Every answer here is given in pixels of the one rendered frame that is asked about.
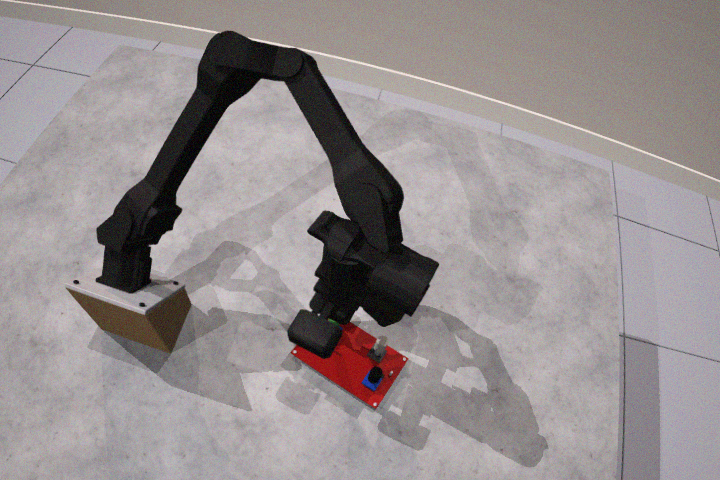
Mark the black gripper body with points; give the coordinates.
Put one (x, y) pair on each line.
(314, 333)

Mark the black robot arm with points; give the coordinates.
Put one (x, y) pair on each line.
(371, 197)

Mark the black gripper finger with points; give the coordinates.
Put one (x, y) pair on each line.
(345, 320)

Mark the red circuit board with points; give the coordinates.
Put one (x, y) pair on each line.
(363, 365)

